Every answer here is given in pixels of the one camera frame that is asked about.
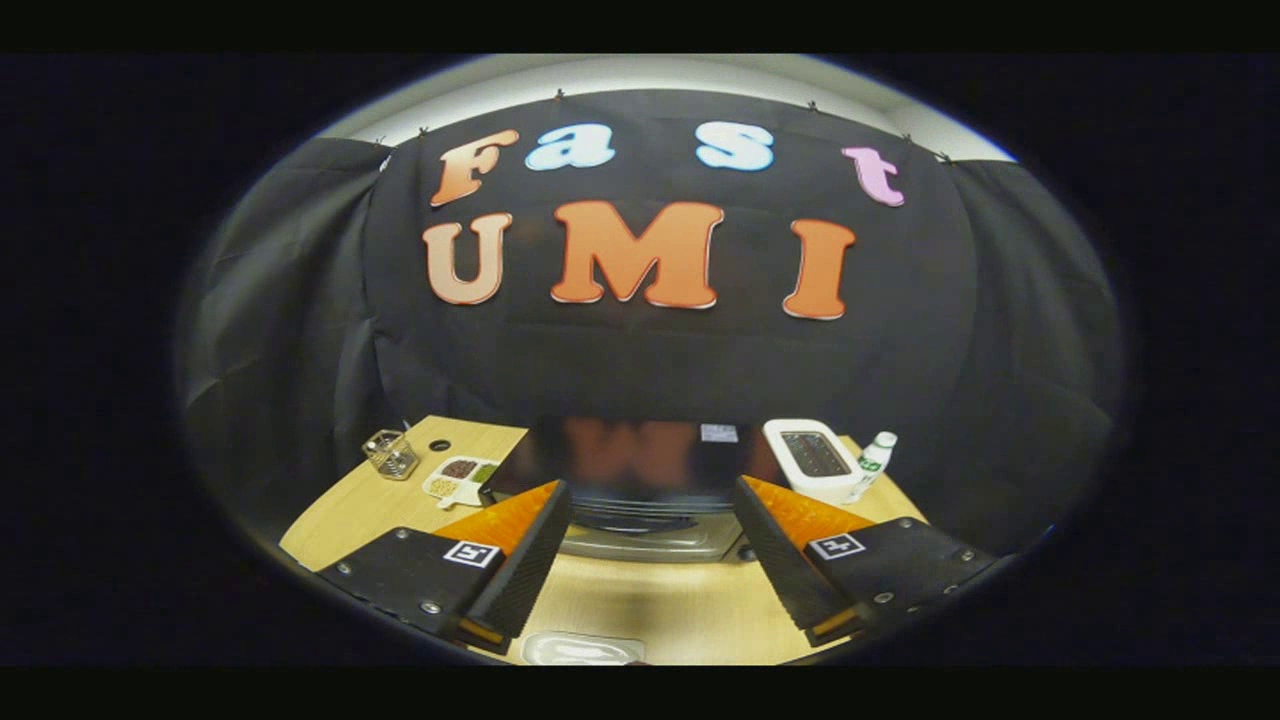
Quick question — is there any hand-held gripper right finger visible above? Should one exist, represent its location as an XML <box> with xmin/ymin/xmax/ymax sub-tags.
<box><xmin>734</xmin><ymin>474</ymin><xmax>1003</xmax><ymax>649</ymax></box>

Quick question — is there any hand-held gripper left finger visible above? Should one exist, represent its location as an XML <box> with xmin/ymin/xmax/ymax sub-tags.
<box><xmin>315</xmin><ymin>479</ymin><xmax>574</xmax><ymax>652</ymax></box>

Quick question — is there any black toaster oven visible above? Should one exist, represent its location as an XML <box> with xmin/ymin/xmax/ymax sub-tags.
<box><xmin>477</xmin><ymin>417</ymin><xmax>792</xmax><ymax>564</ymax></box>

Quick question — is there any white pop-up toaster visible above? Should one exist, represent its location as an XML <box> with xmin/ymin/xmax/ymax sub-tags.
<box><xmin>761</xmin><ymin>417</ymin><xmax>867</xmax><ymax>507</ymax></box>

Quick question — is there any white rectangular plate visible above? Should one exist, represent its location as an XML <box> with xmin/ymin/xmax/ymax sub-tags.
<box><xmin>519</xmin><ymin>629</ymin><xmax>647</xmax><ymax>667</ymax></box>

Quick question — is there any white divided snack dish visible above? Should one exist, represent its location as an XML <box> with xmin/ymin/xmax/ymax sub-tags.
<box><xmin>420</xmin><ymin>454</ymin><xmax>502</xmax><ymax>510</ymax></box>

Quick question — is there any white bottle with green label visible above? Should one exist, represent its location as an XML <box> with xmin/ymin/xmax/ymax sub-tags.
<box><xmin>847</xmin><ymin>429</ymin><xmax>900</xmax><ymax>505</ymax></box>

